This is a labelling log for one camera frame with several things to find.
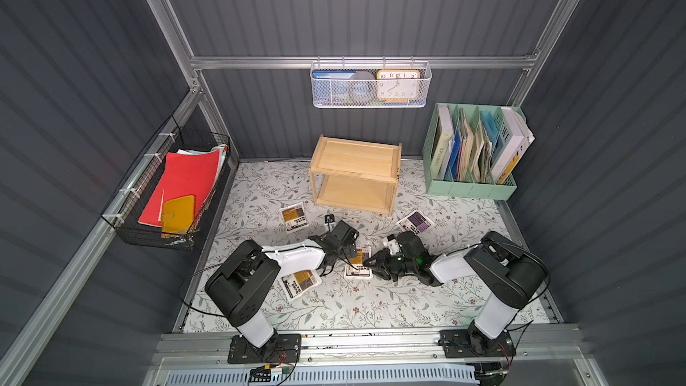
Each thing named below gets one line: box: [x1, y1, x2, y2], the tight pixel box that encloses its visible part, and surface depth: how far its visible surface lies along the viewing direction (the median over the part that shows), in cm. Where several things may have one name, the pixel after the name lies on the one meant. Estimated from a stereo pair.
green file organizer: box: [422, 101, 527, 202], surface depth 103 cm
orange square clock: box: [376, 68, 421, 104], surface depth 90 cm
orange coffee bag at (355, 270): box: [343, 245, 373, 280], surface depth 88 cm
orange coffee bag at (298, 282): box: [279, 268, 323, 301], surface depth 86 cm
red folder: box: [137, 150, 221, 228], surface depth 74 cm
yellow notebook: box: [160, 194, 196, 235], surface depth 69 cm
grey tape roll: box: [348, 72, 377, 104], surface depth 90 cm
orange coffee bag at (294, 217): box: [278, 201, 310, 235], surface depth 102 cm
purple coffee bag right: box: [395, 209, 436, 235], surface depth 101 cm
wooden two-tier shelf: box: [309, 134, 402, 217], surface depth 98 cm
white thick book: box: [490, 106, 536, 185], surface depth 99 cm
